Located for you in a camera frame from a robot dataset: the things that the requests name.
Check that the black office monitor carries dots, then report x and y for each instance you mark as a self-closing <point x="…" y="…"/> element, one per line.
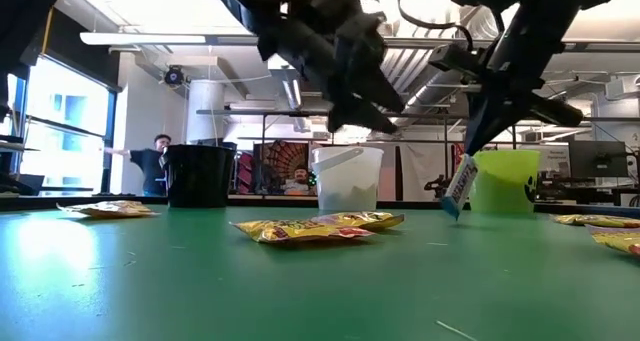
<point x="597" y="158"/>

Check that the green plastic bucket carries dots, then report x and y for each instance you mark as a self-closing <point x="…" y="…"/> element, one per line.
<point x="505" y="181"/>

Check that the white round column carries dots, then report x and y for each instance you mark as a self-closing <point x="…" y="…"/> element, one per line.
<point x="205" y="111"/>

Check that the black pipe rack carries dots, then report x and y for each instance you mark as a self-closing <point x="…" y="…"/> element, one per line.
<point x="240" y="112"/>

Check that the person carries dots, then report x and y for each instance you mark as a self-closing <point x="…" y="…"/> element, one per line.
<point x="150" y="166"/>

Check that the white wall sign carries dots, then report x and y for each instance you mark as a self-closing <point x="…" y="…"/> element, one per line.
<point x="554" y="160"/>

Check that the black ceiling spotlight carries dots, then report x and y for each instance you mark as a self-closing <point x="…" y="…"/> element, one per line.
<point x="173" y="75"/>

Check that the white plastic bucket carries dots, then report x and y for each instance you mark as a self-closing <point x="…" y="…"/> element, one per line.
<point x="347" y="176"/>

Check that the white blue candy bar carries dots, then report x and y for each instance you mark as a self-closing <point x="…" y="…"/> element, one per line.
<point x="461" y="186"/>

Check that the black plastic bucket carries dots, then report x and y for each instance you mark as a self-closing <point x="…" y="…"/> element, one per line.
<point x="200" y="181"/>

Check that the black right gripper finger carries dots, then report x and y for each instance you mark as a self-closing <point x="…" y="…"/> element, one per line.
<point x="482" y="118"/>
<point x="510" y="113"/>

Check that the colourful wall poster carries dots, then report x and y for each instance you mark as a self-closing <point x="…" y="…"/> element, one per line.
<point x="280" y="168"/>

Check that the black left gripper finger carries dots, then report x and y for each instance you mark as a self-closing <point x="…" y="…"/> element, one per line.
<point x="360" y="116"/>
<point x="377" y="93"/>

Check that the white hanging banner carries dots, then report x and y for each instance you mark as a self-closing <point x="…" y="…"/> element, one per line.
<point x="425" y="166"/>

